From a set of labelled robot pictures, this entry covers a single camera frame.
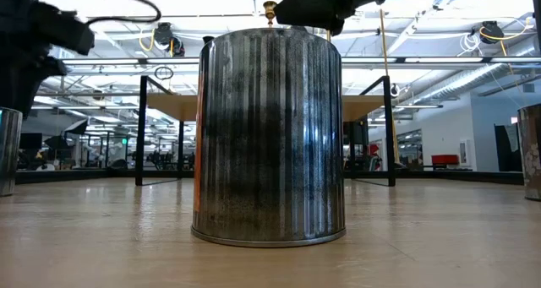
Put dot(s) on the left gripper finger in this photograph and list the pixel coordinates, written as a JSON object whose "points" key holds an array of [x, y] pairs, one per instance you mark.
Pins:
{"points": [[12, 94]]}

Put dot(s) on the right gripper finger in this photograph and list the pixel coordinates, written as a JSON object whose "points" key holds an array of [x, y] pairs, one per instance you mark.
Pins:
{"points": [[317, 5]]}

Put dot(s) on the plain ribbed metal tin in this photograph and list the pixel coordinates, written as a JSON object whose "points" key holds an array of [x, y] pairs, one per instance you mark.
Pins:
{"points": [[9, 153]]}

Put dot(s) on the metal tin with orange label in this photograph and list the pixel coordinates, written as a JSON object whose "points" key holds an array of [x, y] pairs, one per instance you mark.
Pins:
{"points": [[270, 153]]}

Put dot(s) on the metal tin with floral print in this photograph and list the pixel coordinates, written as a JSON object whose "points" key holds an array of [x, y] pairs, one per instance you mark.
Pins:
{"points": [[530, 153]]}

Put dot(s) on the black studio light shade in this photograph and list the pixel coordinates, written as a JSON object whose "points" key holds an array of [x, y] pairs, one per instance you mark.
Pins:
{"points": [[77, 127]]}

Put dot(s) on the black monitor screen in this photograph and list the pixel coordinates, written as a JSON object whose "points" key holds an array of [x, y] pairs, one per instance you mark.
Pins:
{"points": [[357, 132]]}

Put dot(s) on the yellow pole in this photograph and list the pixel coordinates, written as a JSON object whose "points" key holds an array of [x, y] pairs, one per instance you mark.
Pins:
{"points": [[395, 140]]}

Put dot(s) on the red sofa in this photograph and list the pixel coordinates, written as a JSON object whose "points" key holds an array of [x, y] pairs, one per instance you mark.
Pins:
{"points": [[444, 159]]}

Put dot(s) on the black standing panel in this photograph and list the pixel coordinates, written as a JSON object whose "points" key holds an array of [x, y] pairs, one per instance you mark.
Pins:
{"points": [[505, 148]]}

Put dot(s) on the black table edge rail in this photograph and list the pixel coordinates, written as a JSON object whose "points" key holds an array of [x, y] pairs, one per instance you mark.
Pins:
{"points": [[93, 175]]}

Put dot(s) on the wooden shelf with black frame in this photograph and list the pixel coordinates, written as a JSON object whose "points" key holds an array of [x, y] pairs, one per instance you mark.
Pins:
{"points": [[169, 106]]}

